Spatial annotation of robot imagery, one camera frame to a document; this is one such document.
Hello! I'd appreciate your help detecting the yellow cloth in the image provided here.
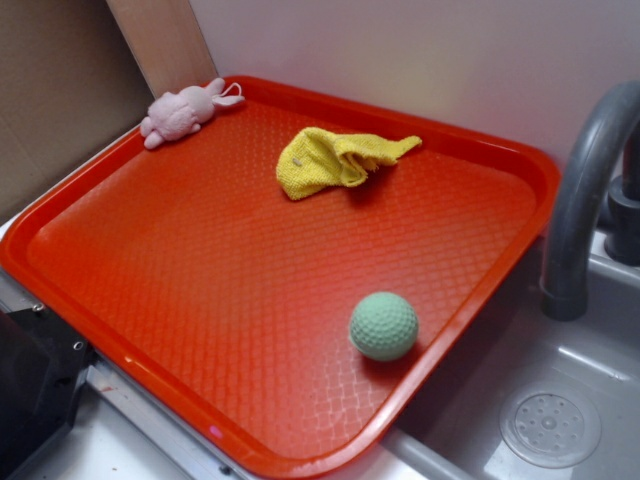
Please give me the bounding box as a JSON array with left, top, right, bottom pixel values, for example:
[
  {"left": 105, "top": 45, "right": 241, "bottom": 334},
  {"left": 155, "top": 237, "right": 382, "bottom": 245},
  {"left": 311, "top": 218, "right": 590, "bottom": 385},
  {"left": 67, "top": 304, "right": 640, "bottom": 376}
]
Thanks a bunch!
[{"left": 276, "top": 127, "right": 422, "bottom": 201}]

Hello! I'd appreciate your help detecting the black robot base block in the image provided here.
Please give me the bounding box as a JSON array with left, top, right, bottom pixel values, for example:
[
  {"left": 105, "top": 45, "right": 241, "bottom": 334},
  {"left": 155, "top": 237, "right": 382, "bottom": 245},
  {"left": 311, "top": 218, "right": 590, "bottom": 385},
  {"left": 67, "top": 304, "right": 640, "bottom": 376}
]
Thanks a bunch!
[{"left": 1, "top": 304, "right": 93, "bottom": 479}]

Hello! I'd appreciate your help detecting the pink plush bunny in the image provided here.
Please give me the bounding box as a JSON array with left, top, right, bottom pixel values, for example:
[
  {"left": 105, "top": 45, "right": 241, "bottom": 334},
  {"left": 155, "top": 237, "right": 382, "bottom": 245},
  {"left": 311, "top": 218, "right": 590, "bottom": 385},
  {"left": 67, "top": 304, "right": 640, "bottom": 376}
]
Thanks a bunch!
[{"left": 139, "top": 78, "right": 245, "bottom": 150}]

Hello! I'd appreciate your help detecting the green dimpled ball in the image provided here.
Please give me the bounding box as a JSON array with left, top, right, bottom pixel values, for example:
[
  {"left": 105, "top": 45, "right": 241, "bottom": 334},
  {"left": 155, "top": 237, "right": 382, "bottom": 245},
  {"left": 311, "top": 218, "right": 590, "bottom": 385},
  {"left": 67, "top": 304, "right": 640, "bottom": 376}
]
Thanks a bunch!
[{"left": 349, "top": 292, "right": 419, "bottom": 362}]

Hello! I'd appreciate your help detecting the grey toy faucet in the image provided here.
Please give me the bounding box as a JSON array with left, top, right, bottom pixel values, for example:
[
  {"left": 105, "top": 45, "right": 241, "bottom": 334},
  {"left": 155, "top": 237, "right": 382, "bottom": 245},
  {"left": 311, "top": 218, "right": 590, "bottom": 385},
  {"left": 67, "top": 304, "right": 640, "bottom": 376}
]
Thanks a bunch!
[{"left": 540, "top": 80, "right": 639, "bottom": 321}]

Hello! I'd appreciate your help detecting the grey toy sink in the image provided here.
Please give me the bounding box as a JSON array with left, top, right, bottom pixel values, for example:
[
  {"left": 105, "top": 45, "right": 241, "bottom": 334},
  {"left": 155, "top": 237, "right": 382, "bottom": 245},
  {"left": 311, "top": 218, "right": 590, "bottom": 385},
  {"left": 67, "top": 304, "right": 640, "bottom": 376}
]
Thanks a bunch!
[{"left": 379, "top": 227, "right": 640, "bottom": 480}]

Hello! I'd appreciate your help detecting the brown cardboard panel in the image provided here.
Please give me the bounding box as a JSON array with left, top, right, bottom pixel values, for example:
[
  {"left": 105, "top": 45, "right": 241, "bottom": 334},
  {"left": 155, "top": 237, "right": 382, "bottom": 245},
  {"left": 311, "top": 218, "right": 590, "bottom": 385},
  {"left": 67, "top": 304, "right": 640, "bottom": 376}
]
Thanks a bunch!
[{"left": 1, "top": 1, "right": 153, "bottom": 221}]

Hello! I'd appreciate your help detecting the wooden board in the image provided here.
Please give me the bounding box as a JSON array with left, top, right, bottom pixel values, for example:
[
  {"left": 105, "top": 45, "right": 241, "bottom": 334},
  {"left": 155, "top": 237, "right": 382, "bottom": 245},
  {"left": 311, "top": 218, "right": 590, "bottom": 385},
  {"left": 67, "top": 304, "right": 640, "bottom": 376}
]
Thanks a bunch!
[{"left": 107, "top": 0, "right": 218, "bottom": 97}]

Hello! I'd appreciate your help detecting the red plastic tray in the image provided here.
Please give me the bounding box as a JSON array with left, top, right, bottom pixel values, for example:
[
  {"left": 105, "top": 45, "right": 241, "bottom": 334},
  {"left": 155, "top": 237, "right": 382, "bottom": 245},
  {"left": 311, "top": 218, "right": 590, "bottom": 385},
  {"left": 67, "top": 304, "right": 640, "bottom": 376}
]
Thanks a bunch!
[{"left": 1, "top": 77, "right": 559, "bottom": 479}]

